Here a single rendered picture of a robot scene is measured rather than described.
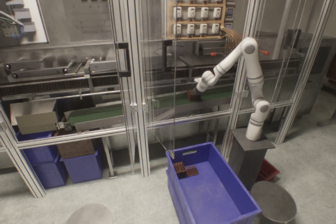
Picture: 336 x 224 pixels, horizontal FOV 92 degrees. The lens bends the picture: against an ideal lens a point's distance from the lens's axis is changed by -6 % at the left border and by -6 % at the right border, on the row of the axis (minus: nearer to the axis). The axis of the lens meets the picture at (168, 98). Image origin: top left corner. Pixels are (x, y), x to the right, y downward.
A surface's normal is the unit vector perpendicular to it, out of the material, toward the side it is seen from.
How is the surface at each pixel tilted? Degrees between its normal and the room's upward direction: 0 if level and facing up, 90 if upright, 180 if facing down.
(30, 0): 90
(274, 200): 0
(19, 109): 57
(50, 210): 0
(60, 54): 90
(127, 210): 0
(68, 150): 90
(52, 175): 90
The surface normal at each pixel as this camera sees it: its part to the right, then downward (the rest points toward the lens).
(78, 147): 0.25, 0.45
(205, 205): 0.00, -0.88
